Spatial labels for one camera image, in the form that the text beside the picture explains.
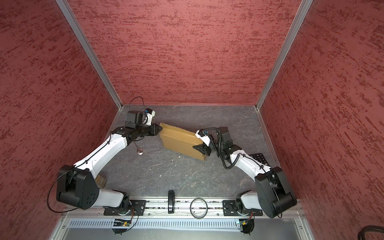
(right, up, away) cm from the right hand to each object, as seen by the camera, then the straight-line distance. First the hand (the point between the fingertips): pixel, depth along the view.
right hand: (195, 145), depth 83 cm
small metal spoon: (-37, -6, +12) cm, 39 cm away
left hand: (-21, +8, +2) cm, 22 cm away
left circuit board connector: (-38, -39, -11) cm, 55 cm away
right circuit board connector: (+26, -37, -12) cm, 47 cm away
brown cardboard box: (-8, +2, -2) cm, 9 cm away
